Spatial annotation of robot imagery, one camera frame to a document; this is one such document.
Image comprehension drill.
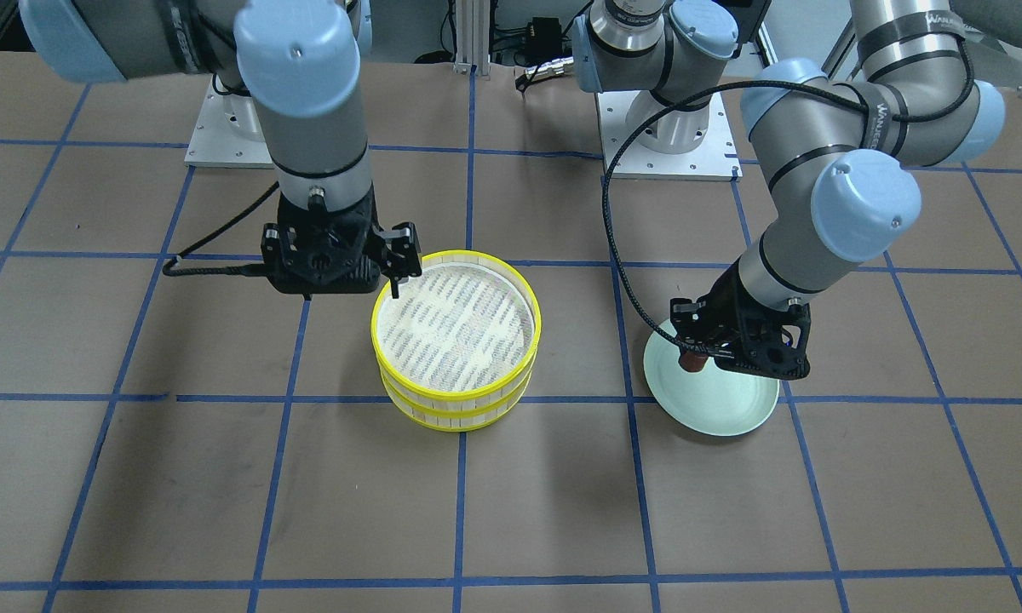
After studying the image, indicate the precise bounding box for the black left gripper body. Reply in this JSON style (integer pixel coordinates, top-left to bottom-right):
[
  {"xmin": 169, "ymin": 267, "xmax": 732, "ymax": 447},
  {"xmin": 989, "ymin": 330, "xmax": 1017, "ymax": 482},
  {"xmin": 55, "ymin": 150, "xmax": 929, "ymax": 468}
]
[{"xmin": 669, "ymin": 282, "xmax": 811, "ymax": 381}]

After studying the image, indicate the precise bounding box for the light green plate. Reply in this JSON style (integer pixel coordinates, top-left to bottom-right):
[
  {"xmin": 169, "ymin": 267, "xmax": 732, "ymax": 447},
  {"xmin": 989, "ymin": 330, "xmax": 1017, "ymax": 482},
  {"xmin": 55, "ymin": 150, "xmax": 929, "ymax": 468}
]
[{"xmin": 643, "ymin": 331, "xmax": 780, "ymax": 436}]

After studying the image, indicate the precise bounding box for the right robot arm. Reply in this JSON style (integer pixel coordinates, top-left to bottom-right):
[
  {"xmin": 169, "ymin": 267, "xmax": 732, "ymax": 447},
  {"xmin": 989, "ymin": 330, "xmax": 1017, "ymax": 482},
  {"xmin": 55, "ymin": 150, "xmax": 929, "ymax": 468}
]
[{"xmin": 18, "ymin": 1, "xmax": 422, "ymax": 298}]

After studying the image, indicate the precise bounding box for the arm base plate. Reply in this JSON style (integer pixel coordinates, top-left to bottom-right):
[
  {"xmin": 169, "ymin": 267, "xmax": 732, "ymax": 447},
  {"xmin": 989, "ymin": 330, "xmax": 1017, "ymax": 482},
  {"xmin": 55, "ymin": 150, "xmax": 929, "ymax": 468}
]
[
  {"xmin": 596, "ymin": 92, "xmax": 742, "ymax": 181},
  {"xmin": 185, "ymin": 85, "xmax": 273, "ymax": 169}
]

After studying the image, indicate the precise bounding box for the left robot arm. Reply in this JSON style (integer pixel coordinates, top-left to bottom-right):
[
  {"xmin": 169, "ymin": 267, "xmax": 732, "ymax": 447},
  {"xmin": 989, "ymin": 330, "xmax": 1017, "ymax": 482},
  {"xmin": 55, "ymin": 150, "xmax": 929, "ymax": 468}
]
[{"xmin": 571, "ymin": 1, "xmax": 1005, "ymax": 380}]

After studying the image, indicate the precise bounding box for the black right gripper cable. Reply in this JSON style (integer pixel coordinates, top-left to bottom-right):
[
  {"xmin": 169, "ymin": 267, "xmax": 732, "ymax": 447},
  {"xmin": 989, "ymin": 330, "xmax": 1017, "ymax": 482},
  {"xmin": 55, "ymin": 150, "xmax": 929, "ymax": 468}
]
[{"xmin": 162, "ymin": 180, "xmax": 280, "ymax": 278}]

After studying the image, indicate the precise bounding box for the yellow steamer tray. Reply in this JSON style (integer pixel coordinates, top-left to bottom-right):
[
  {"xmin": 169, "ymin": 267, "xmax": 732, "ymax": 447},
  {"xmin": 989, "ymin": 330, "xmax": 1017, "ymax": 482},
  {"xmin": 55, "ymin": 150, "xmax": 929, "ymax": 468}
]
[
  {"xmin": 370, "ymin": 249, "xmax": 543, "ymax": 403},
  {"xmin": 380, "ymin": 364, "xmax": 533, "ymax": 433}
]

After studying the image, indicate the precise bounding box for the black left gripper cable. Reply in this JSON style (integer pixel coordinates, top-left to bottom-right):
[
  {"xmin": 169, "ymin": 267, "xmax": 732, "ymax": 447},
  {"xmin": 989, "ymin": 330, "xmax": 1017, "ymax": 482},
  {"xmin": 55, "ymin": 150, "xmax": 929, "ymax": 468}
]
[{"xmin": 601, "ymin": 81, "xmax": 870, "ymax": 350}]

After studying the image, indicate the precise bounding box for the dark red bun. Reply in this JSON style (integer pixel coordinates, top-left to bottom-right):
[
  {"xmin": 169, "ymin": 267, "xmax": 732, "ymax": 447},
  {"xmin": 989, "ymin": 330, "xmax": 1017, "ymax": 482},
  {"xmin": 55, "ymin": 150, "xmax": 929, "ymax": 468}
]
[{"xmin": 678, "ymin": 352, "xmax": 709, "ymax": 373}]

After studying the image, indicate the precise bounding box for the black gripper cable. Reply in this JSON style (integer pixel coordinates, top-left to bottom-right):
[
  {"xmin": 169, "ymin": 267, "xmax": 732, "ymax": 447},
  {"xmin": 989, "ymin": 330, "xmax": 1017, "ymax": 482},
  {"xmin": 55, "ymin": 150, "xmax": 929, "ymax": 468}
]
[
  {"xmin": 162, "ymin": 180, "xmax": 280, "ymax": 278},
  {"xmin": 601, "ymin": 81, "xmax": 870, "ymax": 350}
]

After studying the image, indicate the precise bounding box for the aluminium frame post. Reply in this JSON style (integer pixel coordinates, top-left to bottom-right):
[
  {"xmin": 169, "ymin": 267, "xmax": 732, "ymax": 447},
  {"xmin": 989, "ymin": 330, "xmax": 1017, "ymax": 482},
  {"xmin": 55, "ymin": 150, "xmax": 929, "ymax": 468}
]
[{"xmin": 452, "ymin": 0, "xmax": 494, "ymax": 80}]

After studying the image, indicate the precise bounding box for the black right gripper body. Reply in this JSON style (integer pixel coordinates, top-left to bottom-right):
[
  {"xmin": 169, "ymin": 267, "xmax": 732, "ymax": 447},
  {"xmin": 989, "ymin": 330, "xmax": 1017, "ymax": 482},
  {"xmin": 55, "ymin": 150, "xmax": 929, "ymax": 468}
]
[{"xmin": 261, "ymin": 192, "xmax": 422, "ymax": 296}]

